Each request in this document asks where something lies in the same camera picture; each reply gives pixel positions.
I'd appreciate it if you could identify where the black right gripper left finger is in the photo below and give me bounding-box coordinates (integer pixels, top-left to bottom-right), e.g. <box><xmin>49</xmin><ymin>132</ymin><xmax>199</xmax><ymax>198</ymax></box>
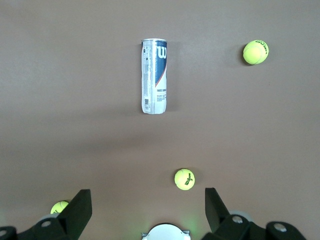
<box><xmin>0</xmin><ymin>189</ymin><xmax>93</xmax><ymax>240</ymax></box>

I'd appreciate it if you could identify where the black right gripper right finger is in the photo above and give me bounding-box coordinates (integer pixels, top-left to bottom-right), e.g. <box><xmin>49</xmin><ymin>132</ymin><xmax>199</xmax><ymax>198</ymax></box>
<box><xmin>201</xmin><ymin>187</ymin><xmax>308</xmax><ymax>240</ymax></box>

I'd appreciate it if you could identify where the clear Wilson tennis ball can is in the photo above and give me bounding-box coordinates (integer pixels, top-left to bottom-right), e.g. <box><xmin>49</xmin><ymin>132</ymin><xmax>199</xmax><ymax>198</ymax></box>
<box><xmin>140</xmin><ymin>37</ymin><xmax>168</xmax><ymax>115</ymax></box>

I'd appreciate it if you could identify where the yellow tennis ball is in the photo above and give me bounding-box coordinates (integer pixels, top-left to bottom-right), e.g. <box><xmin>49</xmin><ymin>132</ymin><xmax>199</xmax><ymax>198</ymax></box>
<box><xmin>242</xmin><ymin>39</ymin><xmax>270</xmax><ymax>66</ymax></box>
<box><xmin>173</xmin><ymin>168</ymin><xmax>196</xmax><ymax>191</ymax></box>
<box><xmin>50</xmin><ymin>200</ymin><xmax>70</xmax><ymax>215</ymax></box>

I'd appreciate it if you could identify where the brown table cover cloth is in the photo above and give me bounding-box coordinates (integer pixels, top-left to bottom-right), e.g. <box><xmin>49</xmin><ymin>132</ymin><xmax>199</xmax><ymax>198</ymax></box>
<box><xmin>0</xmin><ymin>0</ymin><xmax>320</xmax><ymax>240</ymax></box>

